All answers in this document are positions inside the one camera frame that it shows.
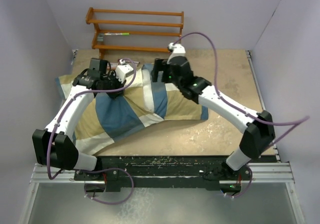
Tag patchwork pillowcase blue beige white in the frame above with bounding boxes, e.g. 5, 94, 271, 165
54, 63, 210, 156

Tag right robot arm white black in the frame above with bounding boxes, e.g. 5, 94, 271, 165
151, 56, 275, 180

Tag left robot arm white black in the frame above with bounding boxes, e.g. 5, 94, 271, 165
32, 58, 134, 180

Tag orange wooden rack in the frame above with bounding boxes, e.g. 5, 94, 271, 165
85, 7, 185, 60

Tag green white pen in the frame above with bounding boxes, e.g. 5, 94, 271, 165
104, 32, 130, 36

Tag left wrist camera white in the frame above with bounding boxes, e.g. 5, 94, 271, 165
115, 58, 137, 83

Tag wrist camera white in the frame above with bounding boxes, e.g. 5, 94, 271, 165
167, 42, 186, 63
115, 58, 137, 83

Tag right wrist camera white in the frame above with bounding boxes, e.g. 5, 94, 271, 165
167, 42, 186, 63

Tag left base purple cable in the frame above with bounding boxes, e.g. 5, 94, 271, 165
83, 167, 135, 205

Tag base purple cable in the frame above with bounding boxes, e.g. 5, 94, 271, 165
83, 167, 135, 205
223, 165, 254, 201

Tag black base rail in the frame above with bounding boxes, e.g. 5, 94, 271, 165
74, 156, 253, 192

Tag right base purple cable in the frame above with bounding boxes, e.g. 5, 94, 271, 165
223, 165, 254, 201

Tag aluminium frame rail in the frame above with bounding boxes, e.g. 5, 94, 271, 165
30, 163, 294, 184

